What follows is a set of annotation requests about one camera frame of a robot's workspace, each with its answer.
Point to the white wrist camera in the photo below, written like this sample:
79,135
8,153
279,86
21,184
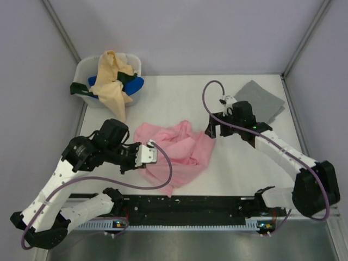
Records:
147,154
227,101

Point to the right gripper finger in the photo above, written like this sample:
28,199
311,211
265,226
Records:
226,129
211,128

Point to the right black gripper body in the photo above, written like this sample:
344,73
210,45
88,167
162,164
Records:
229,119

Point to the blue t shirt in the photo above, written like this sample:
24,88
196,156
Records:
130,88

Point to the dark green t shirt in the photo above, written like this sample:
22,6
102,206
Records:
82,89

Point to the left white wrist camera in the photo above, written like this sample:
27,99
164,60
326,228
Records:
147,154

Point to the aluminium corner post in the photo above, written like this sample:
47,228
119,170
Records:
309,33
61,30

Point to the white plastic basket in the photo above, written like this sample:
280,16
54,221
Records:
88,67

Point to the pink t shirt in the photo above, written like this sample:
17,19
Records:
189,151

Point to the folded grey t shirt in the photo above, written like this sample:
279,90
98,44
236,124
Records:
265,106

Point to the left aluminium corner post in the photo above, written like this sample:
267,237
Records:
61,30

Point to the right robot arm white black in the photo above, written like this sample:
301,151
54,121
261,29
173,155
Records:
315,185

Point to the right aluminium corner post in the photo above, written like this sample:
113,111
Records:
309,33

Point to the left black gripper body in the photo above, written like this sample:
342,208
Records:
125,156

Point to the yellow t shirt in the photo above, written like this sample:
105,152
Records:
108,88

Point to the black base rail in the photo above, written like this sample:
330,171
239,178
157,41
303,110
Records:
148,210

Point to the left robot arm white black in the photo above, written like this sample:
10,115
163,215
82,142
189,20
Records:
46,222

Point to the slotted grey cable duct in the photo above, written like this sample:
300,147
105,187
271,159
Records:
250,225

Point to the aluminium frame bar front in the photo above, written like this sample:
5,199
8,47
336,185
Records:
334,211

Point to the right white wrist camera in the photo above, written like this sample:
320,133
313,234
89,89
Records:
227,101

